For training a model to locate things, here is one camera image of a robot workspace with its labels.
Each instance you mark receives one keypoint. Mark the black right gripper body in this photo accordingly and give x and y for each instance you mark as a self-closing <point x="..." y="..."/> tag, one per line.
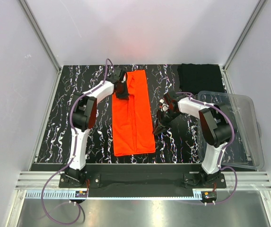
<point x="165" y="118"/>

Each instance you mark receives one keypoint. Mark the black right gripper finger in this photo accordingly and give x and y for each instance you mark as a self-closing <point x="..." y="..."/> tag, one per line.
<point x="157" y="128"/>
<point x="164" y="129"/>

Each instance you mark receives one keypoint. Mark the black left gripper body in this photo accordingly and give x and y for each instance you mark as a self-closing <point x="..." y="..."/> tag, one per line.
<point x="123" y="93"/>

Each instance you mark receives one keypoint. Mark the orange t shirt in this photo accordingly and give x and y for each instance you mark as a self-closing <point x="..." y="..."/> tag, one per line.
<point x="131" y="119"/>

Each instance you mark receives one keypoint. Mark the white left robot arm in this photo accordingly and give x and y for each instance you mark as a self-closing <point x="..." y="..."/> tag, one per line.
<point x="82" y="119"/>

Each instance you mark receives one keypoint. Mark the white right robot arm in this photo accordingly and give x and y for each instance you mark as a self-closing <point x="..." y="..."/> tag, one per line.
<point x="217" y="129"/>

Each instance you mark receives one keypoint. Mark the folded black t shirt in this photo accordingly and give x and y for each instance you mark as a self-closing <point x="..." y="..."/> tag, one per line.
<point x="195" y="78"/>

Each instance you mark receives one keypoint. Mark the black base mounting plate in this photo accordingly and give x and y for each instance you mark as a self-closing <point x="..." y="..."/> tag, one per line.
<point x="146" y="178"/>

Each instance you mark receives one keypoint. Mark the right orange connector block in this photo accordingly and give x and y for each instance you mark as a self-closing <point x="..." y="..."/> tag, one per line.
<point x="208" y="195"/>

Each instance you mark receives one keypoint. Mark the orange connector block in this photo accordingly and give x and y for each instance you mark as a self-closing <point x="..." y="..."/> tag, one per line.
<point x="208" y="195"/>
<point x="81" y="194"/>

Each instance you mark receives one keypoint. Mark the clear plastic bin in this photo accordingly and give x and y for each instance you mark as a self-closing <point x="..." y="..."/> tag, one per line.
<point x="246" y="149"/>

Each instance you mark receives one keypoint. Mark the left orange connector block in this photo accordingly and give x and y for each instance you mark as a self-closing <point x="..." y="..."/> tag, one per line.
<point x="81" y="194"/>

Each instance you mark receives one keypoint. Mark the slotted cable duct rail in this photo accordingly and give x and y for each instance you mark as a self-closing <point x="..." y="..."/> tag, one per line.
<point x="98" y="195"/>

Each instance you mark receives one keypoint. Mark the left aluminium frame post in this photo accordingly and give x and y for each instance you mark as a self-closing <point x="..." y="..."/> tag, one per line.
<point x="37" y="30"/>

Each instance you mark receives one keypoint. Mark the aluminium frame post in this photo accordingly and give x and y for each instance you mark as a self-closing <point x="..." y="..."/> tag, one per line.
<point x="37" y="30"/>
<point x="247" y="28"/>

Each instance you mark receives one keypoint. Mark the right aluminium frame post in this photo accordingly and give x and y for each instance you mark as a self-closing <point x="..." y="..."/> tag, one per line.
<point x="247" y="28"/>

